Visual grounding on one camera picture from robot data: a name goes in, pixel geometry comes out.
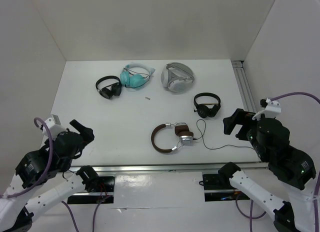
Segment brown silver wired headphones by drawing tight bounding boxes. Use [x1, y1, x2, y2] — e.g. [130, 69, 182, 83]
[150, 119, 253, 154]

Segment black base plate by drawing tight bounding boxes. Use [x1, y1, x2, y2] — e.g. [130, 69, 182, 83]
[199, 173, 249, 202]
[67, 176, 115, 205]

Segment teal white cat-ear headphones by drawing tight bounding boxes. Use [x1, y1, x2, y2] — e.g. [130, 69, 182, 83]
[119, 62, 156, 89]

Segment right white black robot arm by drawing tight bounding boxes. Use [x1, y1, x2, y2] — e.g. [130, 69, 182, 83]
[218, 108, 320, 232]

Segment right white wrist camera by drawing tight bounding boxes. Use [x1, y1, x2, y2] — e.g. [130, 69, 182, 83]
[252, 98, 282, 121]

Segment grey white folded headphones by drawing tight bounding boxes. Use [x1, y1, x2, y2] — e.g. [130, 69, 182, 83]
[161, 62, 195, 93]

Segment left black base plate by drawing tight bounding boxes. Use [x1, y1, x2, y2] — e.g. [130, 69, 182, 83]
[67, 176, 115, 205]

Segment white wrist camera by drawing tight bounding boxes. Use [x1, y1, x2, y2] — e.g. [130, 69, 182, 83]
[252, 98, 282, 121]
[43, 114, 67, 140]

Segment black headphones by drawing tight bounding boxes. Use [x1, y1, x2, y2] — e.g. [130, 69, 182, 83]
[95, 75, 122, 100]
[193, 92, 221, 119]

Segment aluminium rail right side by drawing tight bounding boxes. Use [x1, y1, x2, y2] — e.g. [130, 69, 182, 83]
[231, 60, 257, 113]

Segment black headphones left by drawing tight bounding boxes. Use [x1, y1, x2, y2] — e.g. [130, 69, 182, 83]
[95, 75, 122, 100]

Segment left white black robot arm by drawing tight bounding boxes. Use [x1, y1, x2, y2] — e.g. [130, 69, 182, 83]
[0, 115, 99, 232]

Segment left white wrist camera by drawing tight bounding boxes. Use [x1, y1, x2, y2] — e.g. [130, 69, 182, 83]
[43, 114, 67, 140]

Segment aluminium rail front edge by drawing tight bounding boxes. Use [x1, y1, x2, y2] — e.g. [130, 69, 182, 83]
[67, 161, 270, 175]

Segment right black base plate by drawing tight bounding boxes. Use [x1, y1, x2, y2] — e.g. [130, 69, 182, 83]
[199, 173, 249, 202]

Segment black headphones right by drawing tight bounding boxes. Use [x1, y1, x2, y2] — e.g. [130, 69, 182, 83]
[193, 92, 221, 119]

